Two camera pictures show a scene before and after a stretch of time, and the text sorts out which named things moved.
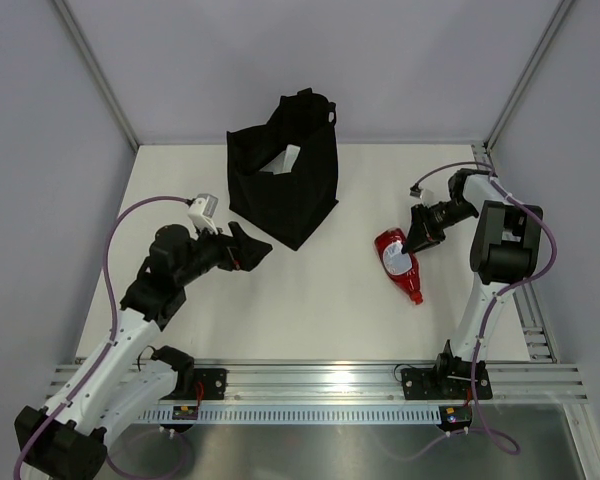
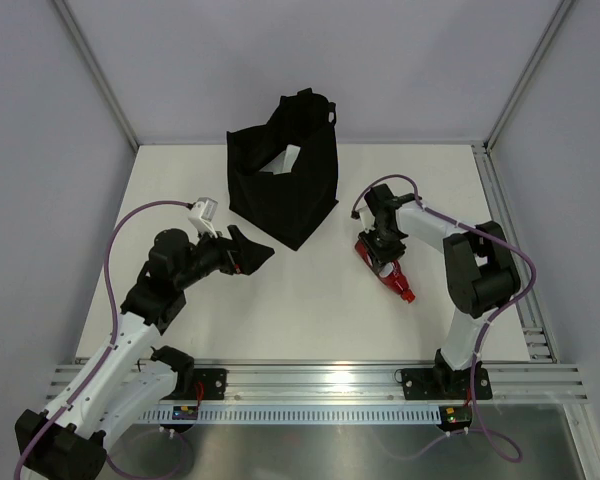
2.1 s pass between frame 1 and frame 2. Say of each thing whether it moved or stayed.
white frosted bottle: stayed
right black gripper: moved
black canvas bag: stayed
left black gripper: stayed
